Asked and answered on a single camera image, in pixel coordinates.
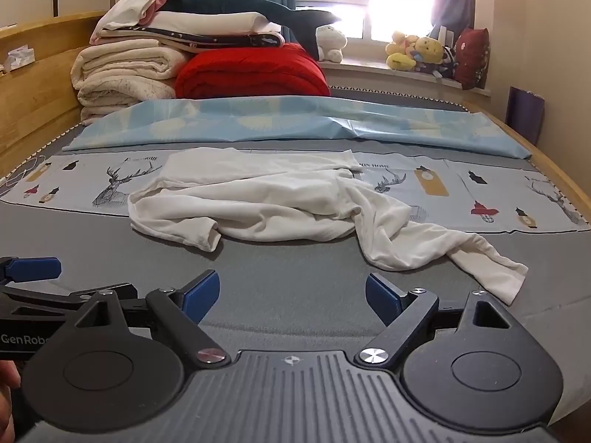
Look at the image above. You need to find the dark teal shark plush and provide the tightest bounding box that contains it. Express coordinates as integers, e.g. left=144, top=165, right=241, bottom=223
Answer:
left=159, top=0, right=342, bottom=58

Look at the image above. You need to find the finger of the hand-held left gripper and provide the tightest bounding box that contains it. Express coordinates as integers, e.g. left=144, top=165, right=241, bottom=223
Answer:
left=0, top=257, right=62, bottom=285
left=0, top=285, right=95, bottom=320

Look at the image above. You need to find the light blue patterned sheet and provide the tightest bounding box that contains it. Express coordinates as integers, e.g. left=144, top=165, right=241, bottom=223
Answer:
left=62, top=95, right=532, bottom=160

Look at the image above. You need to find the yellow and pink plush toy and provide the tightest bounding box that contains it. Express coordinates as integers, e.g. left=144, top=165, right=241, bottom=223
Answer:
left=385, top=30, right=420, bottom=71

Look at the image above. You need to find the white cable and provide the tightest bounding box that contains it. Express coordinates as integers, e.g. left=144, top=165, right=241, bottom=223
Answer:
left=0, top=154, right=48, bottom=195

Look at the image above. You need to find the white windowsill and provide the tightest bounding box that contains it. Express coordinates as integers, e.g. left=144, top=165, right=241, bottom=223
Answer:
left=322, top=53, right=491, bottom=99

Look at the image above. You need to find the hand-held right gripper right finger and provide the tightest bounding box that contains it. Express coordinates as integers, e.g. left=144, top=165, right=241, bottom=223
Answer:
left=355, top=273, right=515, bottom=370

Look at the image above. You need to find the person's left hand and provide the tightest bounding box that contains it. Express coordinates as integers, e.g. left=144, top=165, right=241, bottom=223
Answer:
left=0, top=360, right=22, bottom=426

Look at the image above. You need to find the white plush toy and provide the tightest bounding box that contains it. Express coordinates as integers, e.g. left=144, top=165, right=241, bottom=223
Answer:
left=315, top=24, right=348, bottom=63

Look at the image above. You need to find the window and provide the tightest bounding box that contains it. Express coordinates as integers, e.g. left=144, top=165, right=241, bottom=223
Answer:
left=294, top=0, right=439, bottom=41

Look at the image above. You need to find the grey bed mattress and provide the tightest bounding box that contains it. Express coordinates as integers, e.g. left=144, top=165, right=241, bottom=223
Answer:
left=0, top=85, right=591, bottom=425

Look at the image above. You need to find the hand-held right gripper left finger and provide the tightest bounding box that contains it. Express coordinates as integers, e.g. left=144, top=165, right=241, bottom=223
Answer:
left=69, top=270, right=232, bottom=367

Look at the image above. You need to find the round yellow plush toy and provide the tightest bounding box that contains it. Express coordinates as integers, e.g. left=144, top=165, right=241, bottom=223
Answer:
left=413, top=35, right=447, bottom=66

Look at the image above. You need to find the striped plush toy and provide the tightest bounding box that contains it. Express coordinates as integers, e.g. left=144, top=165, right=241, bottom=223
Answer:
left=431, top=46, right=459, bottom=79

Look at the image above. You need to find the white folded blanket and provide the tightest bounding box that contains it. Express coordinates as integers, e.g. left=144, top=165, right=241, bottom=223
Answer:
left=139, top=10, right=274, bottom=40

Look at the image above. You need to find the white and pink cloth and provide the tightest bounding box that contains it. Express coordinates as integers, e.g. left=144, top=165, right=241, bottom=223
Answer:
left=90, top=0, right=169, bottom=43

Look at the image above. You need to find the dark red cushion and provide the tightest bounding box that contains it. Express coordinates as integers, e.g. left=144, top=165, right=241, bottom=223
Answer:
left=455, top=28, right=491, bottom=91

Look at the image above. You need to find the wooden bed frame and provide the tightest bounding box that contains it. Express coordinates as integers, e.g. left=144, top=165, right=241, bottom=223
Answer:
left=0, top=9, right=591, bottom=222

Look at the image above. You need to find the navy patterned folded blanket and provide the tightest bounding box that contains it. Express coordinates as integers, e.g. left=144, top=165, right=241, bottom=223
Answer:
left=98, top=28, right=286, bottom=55

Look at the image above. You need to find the tissue box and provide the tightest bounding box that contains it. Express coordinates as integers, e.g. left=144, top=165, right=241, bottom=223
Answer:
left=2, top=45, right=36, bottom=73

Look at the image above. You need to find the purple box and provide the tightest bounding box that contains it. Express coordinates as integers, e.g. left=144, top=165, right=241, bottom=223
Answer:
left=506, top=87, right=546, bottom=147

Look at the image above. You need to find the deer printed bed sheet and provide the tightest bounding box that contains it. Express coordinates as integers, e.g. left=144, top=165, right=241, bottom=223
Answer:
left=0, top=148, right=591, bottom=234

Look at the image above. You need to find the cream folded quilt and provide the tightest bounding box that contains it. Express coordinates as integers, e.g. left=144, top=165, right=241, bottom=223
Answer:
left=71, top=37, right=190, bottom=125

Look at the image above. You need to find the white shirt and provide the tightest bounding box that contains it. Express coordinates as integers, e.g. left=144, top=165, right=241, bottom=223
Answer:
left=128, top=147, right=528, bottom=306

